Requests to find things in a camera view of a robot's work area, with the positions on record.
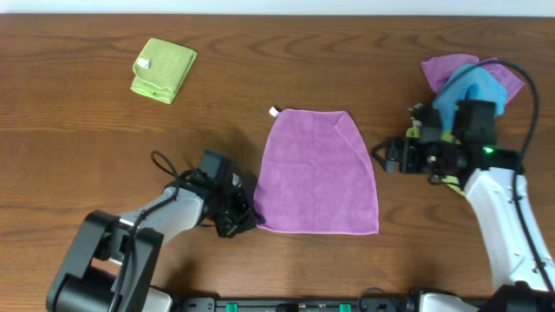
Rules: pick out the purple cloth under blue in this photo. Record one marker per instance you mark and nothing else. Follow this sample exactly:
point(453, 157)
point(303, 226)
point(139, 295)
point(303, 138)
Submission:
point(439, 69)

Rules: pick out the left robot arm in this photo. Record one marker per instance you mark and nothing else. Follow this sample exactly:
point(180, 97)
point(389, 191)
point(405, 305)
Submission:
point(109, 265)

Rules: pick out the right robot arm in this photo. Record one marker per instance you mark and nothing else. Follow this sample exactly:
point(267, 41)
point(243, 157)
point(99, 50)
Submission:
point(495, 186)

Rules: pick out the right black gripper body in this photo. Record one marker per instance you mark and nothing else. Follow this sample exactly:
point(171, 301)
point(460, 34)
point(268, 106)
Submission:
point(398, 154)

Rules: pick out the folded green cloth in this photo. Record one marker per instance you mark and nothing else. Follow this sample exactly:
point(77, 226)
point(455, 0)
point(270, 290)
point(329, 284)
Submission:
point(161, 68)

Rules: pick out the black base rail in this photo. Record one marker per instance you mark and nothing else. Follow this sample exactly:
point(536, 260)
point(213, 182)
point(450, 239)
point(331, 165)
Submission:
point(373, 299)

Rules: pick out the purple cloth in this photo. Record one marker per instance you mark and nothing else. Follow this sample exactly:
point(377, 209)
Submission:
point(316, 176)
point(439, 69)

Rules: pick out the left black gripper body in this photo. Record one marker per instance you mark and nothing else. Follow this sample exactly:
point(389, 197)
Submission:
point(237, 212)

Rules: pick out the crumpled green cloth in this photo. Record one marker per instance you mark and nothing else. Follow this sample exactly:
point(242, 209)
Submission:
point(450, 181)

